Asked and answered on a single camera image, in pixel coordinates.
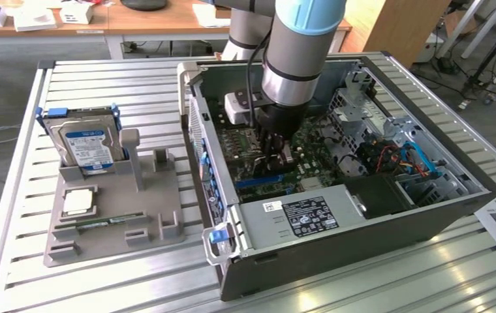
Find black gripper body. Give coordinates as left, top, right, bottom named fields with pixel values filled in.
left=255, top=102, right=310, bottom=140

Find green graphics card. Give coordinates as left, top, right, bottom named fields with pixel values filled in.
left=230, top=153, right=295, bottom=179

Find green motherboard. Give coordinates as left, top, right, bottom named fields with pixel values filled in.
left=206, top=97, right=350, bottom=203

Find long PCIe expansion slot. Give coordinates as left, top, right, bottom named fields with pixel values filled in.
left=235, top=174, right=287, bottom=190

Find silver chipset heatsink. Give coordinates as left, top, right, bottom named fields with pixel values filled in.
left=302, top=177, right=327, bottom=192

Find metal disk bay cage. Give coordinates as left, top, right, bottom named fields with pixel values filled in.
left=321, top=64, right=470, bottom=206

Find grey power supply unit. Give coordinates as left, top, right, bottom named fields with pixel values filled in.
left=238, top=185, right=363, bottom=250

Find black and grey PC case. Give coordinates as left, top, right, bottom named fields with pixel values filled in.
left=177, top=52, right=496, bottom=303

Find white paper sheets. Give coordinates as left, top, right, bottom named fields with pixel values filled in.
left=193, top=3, right=233, bottom=28

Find white floor device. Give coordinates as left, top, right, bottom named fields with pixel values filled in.
left=413, top=32, right=446, bottom=65

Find wooden cabinet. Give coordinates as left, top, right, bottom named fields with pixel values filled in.
left=341, top=0, right=455, bottom=68

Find grey parts rack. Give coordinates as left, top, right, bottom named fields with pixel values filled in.
left=42, top=128, right=187, bottom=269

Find wooden office desk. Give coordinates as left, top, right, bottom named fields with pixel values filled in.
left=107, top=0, right=355, bottom=61
left=0, top=6, right=111, bottom=45

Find hard disk with blue label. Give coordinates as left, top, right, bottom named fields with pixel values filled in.
left=42, top=112, right=127, bottom=176

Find green spare RAM stick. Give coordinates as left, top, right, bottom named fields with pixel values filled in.
left=54, top=213, right=147, bottom=231

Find silver spare CPU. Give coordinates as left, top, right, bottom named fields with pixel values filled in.
left=63, top=190, right=98, bottom=216

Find black round object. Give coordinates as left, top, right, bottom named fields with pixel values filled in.
left=119, top=0, right=171, bottom=12

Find blue disk caddy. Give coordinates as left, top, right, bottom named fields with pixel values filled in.
left=34, top=103, right=122, bottom=164

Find small white cardboard box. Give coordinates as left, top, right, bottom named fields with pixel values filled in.
left=60, top=1, right=95, bottom=25

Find white paper stack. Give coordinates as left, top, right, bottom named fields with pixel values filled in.
left=12, top=8, right=59, bottom=33

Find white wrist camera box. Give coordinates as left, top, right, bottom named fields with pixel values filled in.
left=223, top=89, right=274, bottom=126

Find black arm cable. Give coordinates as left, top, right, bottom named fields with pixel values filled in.
left=247, top=31, right=275, bottom=128

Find orange and yellow wire bundle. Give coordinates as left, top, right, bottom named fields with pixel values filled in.
left=378, top=145, right=427, bottom=177

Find blue SATA cable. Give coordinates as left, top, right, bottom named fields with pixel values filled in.
left=403, top=141, right=443, bottom=179

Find white table frame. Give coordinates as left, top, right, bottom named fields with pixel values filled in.
left=441, top=0, right=496, bottom=76

